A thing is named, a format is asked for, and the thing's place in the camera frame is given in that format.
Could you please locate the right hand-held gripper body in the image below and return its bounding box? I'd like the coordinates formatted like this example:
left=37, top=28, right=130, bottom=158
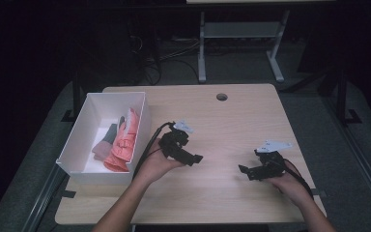
left=246, top=139, right=294, bottom=182

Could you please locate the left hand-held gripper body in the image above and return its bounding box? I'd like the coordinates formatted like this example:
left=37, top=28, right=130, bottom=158
left=157, top=120, right=196, bottom=163

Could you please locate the coral ski glove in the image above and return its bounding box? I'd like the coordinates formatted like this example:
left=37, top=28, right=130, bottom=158
left=103, top=107, right=140, bottom=173

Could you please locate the grey and pink knit glove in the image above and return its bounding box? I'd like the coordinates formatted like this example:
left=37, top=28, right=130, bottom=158
left=91, top=115, right=126, bottom=162

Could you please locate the white box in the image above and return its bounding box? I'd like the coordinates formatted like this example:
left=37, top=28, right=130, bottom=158
left=55, top=91, right=152, bottom=187

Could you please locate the person's left hand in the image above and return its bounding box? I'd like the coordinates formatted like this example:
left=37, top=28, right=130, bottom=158
left=134, top=138, right=187, bottom=188

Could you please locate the person's right hand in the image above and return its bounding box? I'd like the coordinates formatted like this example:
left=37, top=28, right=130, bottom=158
left=265, top=159, right=314, bottom=208

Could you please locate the grey metal stand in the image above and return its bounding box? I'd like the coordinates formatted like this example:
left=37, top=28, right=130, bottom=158
left=197, top=9, right=291, bottom=84

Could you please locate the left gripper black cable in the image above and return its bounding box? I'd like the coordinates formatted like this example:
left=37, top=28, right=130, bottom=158
left=131, top=121, right=177, bottom=179

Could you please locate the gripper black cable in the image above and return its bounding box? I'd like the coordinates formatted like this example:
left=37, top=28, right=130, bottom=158
left=131, top=121, right=177, bottom=179
left=281, top=158, right=315, bottom=200

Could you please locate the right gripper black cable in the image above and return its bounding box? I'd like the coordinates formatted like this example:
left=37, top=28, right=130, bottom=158
left=281, top=158, right=315, bottom=200

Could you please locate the bundle of floor cables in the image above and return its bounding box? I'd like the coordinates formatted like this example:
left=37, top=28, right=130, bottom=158
left=127, top=32, right=201, bottom=86

